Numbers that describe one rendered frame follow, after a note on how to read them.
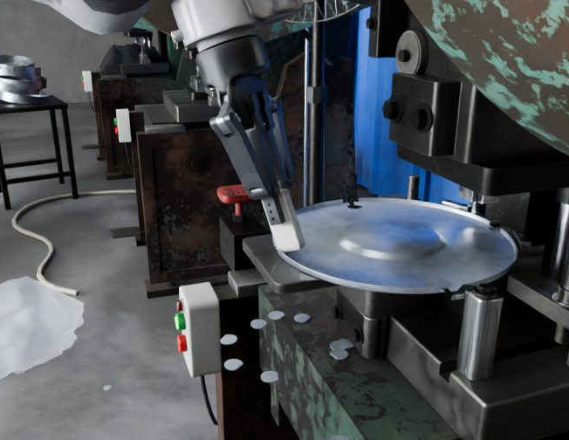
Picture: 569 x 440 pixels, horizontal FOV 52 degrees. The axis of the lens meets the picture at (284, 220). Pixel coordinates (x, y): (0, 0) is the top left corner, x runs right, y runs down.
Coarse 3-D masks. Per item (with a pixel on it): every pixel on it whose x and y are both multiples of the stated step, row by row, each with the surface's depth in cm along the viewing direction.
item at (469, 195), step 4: (460, 188) 74; (464, 188) 73; (460, 192) 74; (464, 192) 73; (468, 192) 73; (472, 192) 72; (464, 196) 73; (468, 196) 73; (472, 196) 72; (476, 196) 72; (480, 196) 72; (484, 196) 71; (488, 196) 72; (492, 196) 72; (496, 196) 72; (468, 200) 73; (472, 200) 72; (476, 200) 72; (480, 200) 72; (484, 200) 72; (488, 200) 72; (492, 200) 72; (496, 200) 72
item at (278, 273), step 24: (264, 240) 72; (264, 264) 65; (288, 264) 65; (288, 288) 61; (312, 288) 62; (336, 312) 75; (360, 312) 70; (384, 312) 69; (408, 312) 70; (360, 336) 70; (384, 336) 70
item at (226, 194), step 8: (240, 184) 101; (224, 192) 97; (232, 192) 96; (240, 192) 97; (224, 200) 96; (232, 200) 95; (240, 200) 96; (248, 200) 96; (256, 200) 97; (240, 208) 99
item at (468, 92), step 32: (416, 32) 68; (416, 64) 67; (448, 64) 64; (416, 96) 65; (448, 96) 62; (480, 96) 60; (416, 128) 64; (448, 128) 63; (480, 128) 62; (512, 128) 63; (480, 160) 63; (512, 160) 65
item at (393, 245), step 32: (320, 224) 76; (352, 224) 75; (384, 224) 75; (416, 224) 75; (448, 224) 76; (480, 224) 76; (288, 256) 67; (320, 256) 67; (352, 256) 67; (384, 256) 66; (416, 256) 66; (448, 256) 67; (480, 256) 67; (512, 256) 67; (384, 288) 58; (416, 288) 58
